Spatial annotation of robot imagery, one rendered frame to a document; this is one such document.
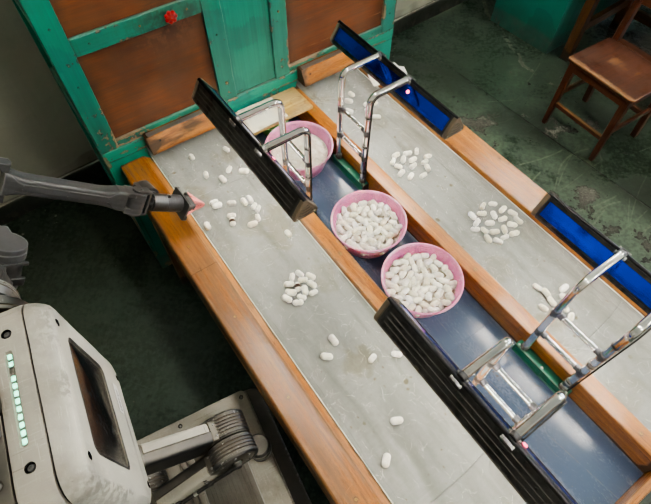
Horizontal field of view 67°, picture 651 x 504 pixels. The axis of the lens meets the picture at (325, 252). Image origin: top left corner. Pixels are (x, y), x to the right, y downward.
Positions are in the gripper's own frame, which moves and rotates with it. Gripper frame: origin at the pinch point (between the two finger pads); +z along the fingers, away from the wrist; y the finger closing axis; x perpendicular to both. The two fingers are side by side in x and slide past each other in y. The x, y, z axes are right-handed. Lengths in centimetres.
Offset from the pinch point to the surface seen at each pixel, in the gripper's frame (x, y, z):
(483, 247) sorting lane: -40, -65, 60
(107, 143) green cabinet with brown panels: 5.6, 39.0, -15.9
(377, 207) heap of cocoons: -28, -31, 46
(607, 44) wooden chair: -129, 1, 213
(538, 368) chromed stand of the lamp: -28, -105, 49
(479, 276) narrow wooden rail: -35, -74, 50
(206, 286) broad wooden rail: 12.0, -26.3, -7.1
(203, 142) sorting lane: -4.4, 33.9, 17.8
